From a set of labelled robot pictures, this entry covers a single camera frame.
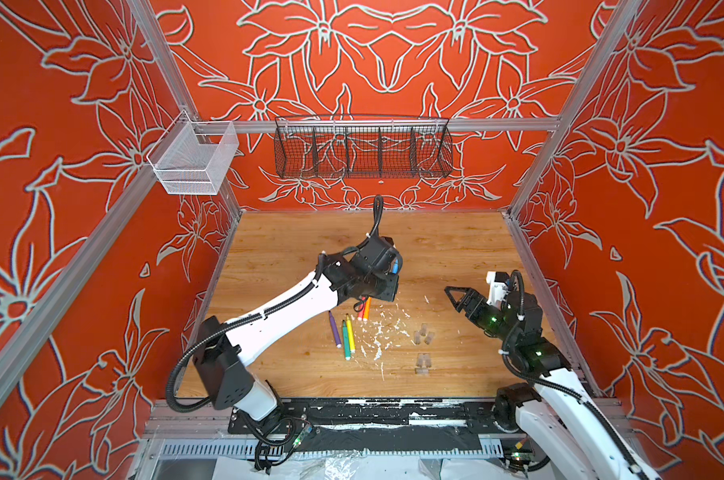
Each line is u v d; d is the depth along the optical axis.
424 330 0.88
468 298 0.68
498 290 0.70
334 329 0.88
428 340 0.86
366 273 0.54
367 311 0.92
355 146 1.01
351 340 0.85
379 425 0.73
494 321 0.65
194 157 0.96
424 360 0.82
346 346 0.83
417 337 0.87
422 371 0.80
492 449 0.70
